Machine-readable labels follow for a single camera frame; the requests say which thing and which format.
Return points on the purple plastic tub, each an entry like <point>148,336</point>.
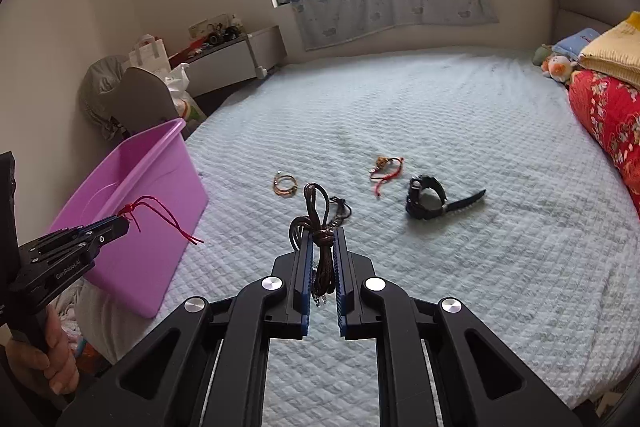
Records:
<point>140,267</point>

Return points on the light blue quilted bedspread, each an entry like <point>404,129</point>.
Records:
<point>500,282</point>

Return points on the grey headboard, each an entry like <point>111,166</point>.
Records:
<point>585,2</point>

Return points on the white orange plush toy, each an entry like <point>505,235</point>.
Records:
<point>559,67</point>

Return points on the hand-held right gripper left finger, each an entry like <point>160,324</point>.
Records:
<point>306,287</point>

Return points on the pale printed windowsill cloth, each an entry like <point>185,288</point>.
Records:
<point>390,12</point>

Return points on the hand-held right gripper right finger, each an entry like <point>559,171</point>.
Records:
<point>341,287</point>

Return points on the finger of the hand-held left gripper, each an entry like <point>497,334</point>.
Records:
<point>75,233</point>
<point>110,234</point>

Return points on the yellow pillow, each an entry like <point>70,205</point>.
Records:
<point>615,47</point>

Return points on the white low cabinet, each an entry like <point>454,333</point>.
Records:
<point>220,62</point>

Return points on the person's left hand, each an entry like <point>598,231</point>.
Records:
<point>60,357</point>

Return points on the pile of clothes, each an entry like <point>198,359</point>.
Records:
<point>70,322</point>

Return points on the toys on cabinet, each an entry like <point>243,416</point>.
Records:
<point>217,36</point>

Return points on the white plastic bag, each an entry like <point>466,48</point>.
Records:
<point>182,99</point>

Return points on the white paper bag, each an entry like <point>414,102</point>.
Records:
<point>150,57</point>

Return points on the blue pillow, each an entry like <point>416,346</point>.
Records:
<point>575,42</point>

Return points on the black wrist watch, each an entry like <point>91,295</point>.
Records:
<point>467,200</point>

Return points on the red floral quilt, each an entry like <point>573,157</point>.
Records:
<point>610,117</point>

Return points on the grey jacket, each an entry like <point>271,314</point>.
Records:
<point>100,87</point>

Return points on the green plush toy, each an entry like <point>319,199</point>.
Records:
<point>542,54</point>

